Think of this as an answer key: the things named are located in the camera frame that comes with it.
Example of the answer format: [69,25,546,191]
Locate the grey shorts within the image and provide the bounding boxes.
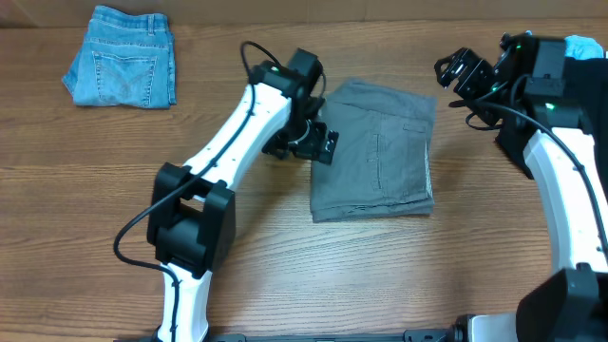
[310,79,437,223]

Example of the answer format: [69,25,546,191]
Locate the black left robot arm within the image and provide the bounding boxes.
[146,48,339,341]

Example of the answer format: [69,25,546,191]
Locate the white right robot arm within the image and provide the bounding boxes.
[434,32,607,341]

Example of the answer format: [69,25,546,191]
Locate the light blue garment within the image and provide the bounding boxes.
[562,35,606,60]

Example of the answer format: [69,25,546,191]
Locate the black t-shirt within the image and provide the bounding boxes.
[496,54,608,200]

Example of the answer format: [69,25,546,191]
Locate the folded blue jeans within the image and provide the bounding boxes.
[63,5,177,109]

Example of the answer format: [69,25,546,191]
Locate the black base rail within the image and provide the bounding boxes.
[207,327,468,342]

